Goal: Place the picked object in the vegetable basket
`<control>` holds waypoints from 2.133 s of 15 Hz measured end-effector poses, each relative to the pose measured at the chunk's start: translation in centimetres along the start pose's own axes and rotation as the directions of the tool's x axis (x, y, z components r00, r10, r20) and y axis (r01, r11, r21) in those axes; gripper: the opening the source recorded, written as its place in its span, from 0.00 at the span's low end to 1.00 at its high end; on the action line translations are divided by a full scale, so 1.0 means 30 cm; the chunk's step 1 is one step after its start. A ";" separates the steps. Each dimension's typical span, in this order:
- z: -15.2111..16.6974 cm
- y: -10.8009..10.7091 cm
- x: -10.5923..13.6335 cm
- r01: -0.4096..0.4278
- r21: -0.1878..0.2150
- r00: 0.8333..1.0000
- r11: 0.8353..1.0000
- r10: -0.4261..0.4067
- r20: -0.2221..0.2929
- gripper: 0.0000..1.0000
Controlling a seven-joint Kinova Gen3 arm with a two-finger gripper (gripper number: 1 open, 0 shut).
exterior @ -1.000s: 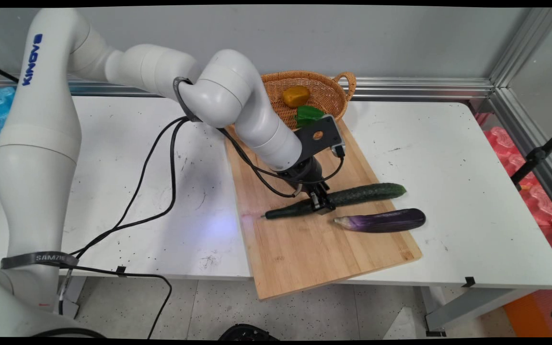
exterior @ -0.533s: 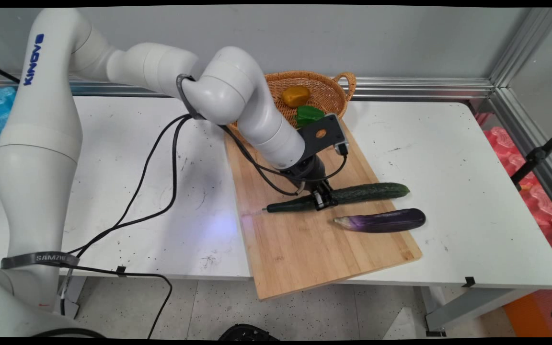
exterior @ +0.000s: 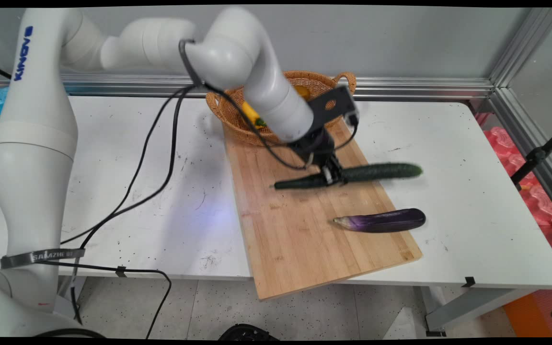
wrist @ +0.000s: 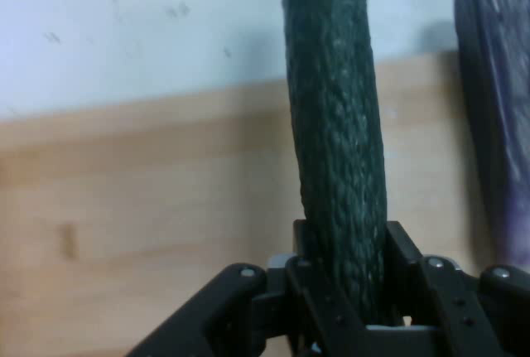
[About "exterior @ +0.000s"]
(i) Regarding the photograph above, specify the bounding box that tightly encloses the grey printed strap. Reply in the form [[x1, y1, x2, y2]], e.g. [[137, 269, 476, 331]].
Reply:
[[0, 248, 86, 269]]

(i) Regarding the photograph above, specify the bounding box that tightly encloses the thick black hanging cable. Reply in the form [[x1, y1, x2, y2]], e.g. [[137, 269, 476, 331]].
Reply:
[[59, 85, 195, 245], [69, 85, 200, 326]]

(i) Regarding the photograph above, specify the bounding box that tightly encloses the aluminium frame rail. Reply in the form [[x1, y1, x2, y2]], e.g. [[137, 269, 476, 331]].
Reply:
[[488, 86, 552, 226], [488, 7, 552, 88], [0, 73, 495, 102]]

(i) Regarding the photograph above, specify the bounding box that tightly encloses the purple eggplant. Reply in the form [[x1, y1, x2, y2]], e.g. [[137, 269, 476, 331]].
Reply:
[[333, 208, 426, 234]]

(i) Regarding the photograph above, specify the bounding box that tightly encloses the pink bubble wrap sheet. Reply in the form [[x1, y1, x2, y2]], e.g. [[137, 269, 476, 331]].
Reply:
[[476, 112, 552, 293]]

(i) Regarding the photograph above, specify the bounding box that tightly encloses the bamboo cutting board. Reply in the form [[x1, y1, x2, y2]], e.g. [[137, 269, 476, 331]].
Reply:
[[222, 117, 423, 301]]

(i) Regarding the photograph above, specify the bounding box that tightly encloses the grey metal table leg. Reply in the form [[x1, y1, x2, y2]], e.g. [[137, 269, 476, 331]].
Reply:
[[57, 275, 86, 314], [421, 286, 541, 337]]

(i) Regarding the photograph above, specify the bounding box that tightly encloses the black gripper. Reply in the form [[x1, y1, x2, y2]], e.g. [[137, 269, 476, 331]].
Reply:
[[288, 127, 347, 187]]

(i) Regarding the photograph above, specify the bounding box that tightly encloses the woven wicker basket with handles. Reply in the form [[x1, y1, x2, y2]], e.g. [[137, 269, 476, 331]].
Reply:
[[206, 71, 357, 147]]

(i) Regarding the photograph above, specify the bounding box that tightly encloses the black tripod stand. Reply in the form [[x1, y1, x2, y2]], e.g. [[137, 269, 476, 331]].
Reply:
[[510, 122, 552, 191]]

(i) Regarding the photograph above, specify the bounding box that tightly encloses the short black camera cable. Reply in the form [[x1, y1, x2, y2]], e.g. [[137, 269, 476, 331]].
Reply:
[[333, 122, 359, 152]]

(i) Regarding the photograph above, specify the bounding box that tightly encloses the black wrist camera mount plate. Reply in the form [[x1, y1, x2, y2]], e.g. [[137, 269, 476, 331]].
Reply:
[[307, 86, 357, 128]]

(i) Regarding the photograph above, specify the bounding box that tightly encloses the dark green cucumber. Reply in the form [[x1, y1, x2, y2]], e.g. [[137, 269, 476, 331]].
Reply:
[[274, 162, 423, 191]]

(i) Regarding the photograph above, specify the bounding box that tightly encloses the black round object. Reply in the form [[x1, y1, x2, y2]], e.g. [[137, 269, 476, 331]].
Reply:
[[218, 323, 280, 341]]

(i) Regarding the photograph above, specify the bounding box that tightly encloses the orange floor mat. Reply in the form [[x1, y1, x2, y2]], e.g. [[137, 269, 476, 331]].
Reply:
[[502, 287, 552, 338]]

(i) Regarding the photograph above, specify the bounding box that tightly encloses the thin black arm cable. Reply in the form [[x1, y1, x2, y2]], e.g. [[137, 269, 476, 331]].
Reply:
[[178, 38, 313, 171]]

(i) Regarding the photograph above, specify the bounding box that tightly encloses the yellow elongated vegetable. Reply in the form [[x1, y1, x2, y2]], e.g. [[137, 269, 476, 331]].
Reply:
[[241, 100, 261, 127]]

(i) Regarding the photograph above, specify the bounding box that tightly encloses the black cable under table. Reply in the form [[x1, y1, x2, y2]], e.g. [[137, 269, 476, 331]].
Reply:
[[40, 261, 173, 339]]

